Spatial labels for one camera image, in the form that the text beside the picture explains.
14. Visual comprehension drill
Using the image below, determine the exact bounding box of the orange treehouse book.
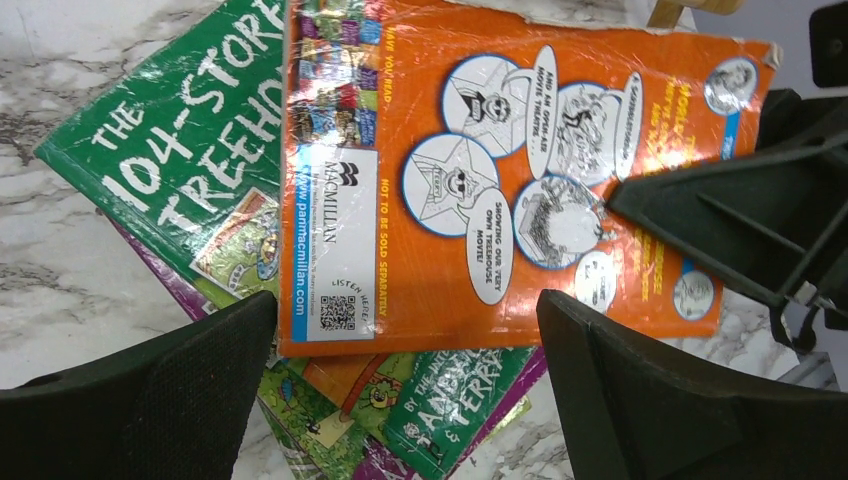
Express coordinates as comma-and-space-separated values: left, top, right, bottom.
277, 1, 783, 357

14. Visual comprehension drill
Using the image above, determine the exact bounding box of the wooden book rack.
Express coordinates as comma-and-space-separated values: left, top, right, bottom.
645, 0, 747, 31

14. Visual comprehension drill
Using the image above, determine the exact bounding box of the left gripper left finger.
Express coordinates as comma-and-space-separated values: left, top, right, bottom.
1, 291, 278, 479

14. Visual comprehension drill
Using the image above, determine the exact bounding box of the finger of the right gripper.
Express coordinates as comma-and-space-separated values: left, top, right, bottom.
607, 132, 847, 308
757, 1, 847, 149

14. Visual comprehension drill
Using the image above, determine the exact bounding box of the purple treehouse book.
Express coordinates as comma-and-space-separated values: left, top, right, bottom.
105, 218, 551, 480

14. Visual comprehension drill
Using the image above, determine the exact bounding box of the green treehouse book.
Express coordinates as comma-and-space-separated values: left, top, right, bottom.
35, 1, 544, 479

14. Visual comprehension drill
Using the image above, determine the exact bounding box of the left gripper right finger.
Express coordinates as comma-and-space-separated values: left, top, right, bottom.
536, 289, 847, 479

